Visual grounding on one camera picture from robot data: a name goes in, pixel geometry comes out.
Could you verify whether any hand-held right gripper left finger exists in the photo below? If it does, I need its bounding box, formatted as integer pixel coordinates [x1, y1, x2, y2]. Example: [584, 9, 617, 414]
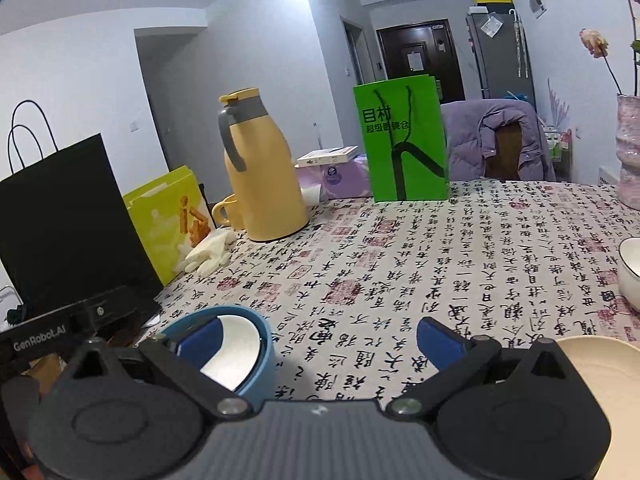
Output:
[65, 316, 253, 420]

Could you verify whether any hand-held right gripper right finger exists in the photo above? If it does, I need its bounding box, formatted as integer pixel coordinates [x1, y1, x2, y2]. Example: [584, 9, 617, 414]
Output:
[385, 316, 573, 420]

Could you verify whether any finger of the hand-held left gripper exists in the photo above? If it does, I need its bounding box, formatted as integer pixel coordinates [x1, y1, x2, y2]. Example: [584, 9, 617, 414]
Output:
[70, 296, 161, 333]

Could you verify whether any blue bowl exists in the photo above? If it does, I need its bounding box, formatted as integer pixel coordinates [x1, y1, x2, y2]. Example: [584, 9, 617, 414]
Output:
[159, 306, 275, 411]

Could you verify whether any white bowl with black rim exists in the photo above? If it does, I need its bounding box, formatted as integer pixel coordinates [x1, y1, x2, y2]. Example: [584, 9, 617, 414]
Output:
[617, 236, 640, 302]

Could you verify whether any printed calligraphy tablecloth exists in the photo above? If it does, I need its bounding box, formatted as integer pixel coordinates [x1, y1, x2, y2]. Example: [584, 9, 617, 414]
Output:
[135, 180, 640, 411]

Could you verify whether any white rubber glove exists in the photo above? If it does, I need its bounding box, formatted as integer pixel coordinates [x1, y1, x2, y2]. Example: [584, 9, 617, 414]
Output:
[184, 230, 236, 276]

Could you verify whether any yellow-green snack bag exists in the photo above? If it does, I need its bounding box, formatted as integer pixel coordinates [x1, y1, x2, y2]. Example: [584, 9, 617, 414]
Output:
[122, 165, 216, 287]

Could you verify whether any black paper bag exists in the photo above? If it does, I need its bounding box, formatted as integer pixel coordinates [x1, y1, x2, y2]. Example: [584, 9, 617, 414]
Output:
[0, 100, 163, 311]

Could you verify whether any yellow mug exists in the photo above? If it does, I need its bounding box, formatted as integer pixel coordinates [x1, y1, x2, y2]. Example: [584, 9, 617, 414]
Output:
[211, 193, 246, 231]

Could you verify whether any yellow thermos jug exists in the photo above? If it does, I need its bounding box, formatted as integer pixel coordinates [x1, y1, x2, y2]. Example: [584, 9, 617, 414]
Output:
[218, 88, 309, 243]

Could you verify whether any purple tissue pack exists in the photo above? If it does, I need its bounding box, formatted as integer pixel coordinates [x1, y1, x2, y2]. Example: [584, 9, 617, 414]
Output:
[294, 155, 373, 206]

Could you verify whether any green paper bag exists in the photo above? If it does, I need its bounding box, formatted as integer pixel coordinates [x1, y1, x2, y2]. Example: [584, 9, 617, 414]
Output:
[353, 74, 450, 203]

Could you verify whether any wooden chair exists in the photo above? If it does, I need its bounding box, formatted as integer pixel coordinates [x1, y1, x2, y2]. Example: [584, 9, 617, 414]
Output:
[485, 122, 526, 181]

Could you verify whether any purple puffer jacket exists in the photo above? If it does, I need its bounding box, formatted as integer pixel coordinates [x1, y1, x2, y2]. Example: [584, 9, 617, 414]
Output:
[440, 99, 557, 182]

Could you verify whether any white flat box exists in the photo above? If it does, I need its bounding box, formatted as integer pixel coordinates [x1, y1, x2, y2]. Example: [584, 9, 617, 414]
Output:
[297, 146, 360, 167]

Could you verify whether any pink textured vase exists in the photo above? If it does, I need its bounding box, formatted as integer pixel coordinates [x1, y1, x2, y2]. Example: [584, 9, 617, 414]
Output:
[615, 92, 640, 211]

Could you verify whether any grey refrigerator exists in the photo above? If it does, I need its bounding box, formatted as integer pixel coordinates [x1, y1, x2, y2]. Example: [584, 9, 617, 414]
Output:
[466, 7, 536, 101]

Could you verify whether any dark entrance door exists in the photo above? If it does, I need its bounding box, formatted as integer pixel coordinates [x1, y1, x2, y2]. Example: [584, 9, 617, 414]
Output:
[376, 22, 467, 103]

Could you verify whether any grey interior door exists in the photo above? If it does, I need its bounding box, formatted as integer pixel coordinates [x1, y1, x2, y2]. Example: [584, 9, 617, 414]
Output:
[341, 16, 375, 86]

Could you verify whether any white folded umbrella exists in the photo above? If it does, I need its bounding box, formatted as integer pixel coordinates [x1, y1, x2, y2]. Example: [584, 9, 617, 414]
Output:
[510, 9, 530, 78]

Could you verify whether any dried pink rose bouquet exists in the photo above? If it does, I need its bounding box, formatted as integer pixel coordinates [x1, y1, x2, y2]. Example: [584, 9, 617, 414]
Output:
[579, 0, 640, 96]

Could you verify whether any wire rack with bottles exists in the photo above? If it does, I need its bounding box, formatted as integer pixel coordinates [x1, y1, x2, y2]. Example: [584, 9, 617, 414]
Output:
[545, 125, 573, 181]

